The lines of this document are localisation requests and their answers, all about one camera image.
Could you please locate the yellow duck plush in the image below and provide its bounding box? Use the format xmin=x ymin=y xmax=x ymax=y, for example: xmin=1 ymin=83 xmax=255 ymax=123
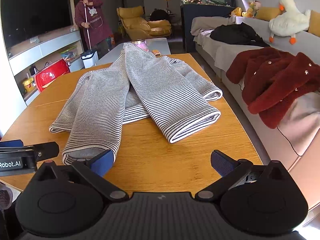
xmin=242 ymin=0 xmax=255 ymax=18

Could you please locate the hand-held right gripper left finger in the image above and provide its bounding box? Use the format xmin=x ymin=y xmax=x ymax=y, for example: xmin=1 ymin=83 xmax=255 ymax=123
xmin=37 ymin=149 xmax=129 ymax=202

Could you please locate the glass jar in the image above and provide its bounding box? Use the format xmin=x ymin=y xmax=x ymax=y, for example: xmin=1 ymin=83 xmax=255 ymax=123
xmin=131 ymin=39 xmax=149 ymax=52

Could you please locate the red fleece coat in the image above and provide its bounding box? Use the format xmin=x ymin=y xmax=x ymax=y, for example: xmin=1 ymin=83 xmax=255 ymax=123
xmin=226 ymin=47 xmax=320 ymax=130

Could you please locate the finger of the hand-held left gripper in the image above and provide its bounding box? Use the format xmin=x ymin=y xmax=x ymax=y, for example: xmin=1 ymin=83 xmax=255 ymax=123
xmin=0 ymin=142 xmax=60 ymax=162
xmin=0 ymin=140 xmax=24 ymax=148

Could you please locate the pale pink cloth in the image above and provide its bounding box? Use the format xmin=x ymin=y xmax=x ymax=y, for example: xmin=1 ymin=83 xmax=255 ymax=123
xmin=276 ymin=91 xmax=320 ymax=157

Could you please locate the white television cabinet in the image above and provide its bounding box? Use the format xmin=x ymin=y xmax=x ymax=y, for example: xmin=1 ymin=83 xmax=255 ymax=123
xmin=6 ymin=22 xmax=85 ymax=105

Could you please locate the metal mop pole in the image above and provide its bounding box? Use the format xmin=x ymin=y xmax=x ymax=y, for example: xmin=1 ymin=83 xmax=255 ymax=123
xmin=82 ymin=0 xmax=91 ymax=53

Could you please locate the black television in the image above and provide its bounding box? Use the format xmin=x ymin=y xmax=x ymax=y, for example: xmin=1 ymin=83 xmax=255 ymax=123
xmin=0 ymin=0 xmax=71 ymax=49

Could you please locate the yellow cushion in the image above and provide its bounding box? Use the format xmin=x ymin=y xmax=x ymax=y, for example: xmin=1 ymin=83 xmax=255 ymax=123
xmin=308 ymin=9 xmax=320 ymax=38
xmin=255 ymin=6 xmax=282 ymax=22

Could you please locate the clear box with green lid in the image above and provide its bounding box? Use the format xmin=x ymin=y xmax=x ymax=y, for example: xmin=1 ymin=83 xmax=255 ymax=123
xmin=60 ymin=46 xmax=78 ymax=60

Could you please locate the white mop bucket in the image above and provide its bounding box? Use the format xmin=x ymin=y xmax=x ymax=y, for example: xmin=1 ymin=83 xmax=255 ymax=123
xmin=80 ymin=51 xmax=98 ymax=68

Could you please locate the yellow armchair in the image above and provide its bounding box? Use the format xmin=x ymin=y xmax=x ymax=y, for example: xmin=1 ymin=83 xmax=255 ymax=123
xmin=117 ymin=6 xmax=173 ymax=38

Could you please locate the striped long-sleeve shirt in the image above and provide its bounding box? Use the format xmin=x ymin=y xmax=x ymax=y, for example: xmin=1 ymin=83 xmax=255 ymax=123
xmin=49 ymin=42 xmax=223 ymax=165

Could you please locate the white coffee table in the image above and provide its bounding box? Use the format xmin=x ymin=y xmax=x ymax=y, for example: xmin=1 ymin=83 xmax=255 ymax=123
xmin=96 ymin=38 xmax=171 ymax=67

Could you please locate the beige blanket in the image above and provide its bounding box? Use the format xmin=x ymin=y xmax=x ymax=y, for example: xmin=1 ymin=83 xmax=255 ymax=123
xmin=190 ymin=16 xmax=225 ymax=43

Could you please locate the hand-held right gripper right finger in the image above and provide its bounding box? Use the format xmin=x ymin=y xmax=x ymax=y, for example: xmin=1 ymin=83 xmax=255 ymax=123
xmin=195 ymin=150 xmax=289 ymax=202

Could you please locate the white goose plush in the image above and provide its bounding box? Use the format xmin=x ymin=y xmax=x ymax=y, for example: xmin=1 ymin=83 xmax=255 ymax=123
xmin=269 ymin=0 xmax=312 ymax=45

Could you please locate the red mini fridge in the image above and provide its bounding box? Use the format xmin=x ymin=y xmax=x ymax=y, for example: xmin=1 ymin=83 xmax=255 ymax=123
xmin=34 ymin=59 xmax=71 ymax=94

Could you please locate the yellow toy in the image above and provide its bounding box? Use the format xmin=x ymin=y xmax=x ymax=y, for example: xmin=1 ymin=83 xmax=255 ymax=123
xmin=22 ymin=77 xmax=35 ymax=95

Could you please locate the black jacket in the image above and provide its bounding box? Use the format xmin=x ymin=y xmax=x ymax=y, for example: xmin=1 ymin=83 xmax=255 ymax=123
xmin=209 ymin=22 xmax=270 ymax=47

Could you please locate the grey sofa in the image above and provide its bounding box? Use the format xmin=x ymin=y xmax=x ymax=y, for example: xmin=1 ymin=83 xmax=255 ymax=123
xmin=190 ymin=15 xmax=320 ymax=180

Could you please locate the black fish tank cabinet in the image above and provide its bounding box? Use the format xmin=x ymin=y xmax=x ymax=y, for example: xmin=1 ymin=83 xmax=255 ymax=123
xmin=180 ymin=4 xmax=235 ymax=53

